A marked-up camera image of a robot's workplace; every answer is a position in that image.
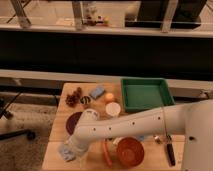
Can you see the light blue towel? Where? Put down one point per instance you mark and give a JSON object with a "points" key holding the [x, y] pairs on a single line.
{"points": [[66, 153]]}

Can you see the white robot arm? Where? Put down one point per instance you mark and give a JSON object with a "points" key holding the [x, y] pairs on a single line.
{"points": [[193, 120]]}

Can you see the green plastic tray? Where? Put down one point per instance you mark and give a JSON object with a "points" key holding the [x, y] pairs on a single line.
{"points": [[145, 94]]}

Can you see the orange ball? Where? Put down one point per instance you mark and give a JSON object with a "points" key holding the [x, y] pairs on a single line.
{"points": [[109, 97]]}

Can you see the blue sponge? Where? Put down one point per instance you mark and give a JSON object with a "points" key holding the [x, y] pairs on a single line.
{"points": [[97, 92]]}

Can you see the white cup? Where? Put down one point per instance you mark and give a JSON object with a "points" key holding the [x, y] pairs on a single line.
{"points": [[113, 109]]}

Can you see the black white striped ball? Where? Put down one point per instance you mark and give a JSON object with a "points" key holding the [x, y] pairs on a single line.
{"points": [[85, 100]]}

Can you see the brown pine cone cluster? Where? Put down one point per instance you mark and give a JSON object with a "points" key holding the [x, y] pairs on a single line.
{"points": [[73, 99]]}

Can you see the purple bowl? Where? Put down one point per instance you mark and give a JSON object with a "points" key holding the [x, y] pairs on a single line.
{"points": [[72, 122]]}

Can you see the small blue cup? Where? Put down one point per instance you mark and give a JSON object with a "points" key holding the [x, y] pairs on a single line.
{"points": [[141, 138]]}

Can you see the orange bowl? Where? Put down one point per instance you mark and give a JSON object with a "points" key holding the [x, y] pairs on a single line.
{"points": [[130, 152]]}

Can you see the orange carrot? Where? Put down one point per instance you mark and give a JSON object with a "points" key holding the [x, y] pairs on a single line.
{"points": [[106, 153]]}

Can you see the wooden cutting board table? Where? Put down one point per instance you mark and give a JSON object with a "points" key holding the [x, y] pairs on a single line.
{"points": [[155, 154]]}

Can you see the black office chair base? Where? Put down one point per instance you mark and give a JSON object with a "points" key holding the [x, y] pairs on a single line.
{"points": [[12, 130]]}

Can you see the black handled utensil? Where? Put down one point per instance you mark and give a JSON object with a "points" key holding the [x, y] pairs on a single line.
{"points": [[170, 151]]}

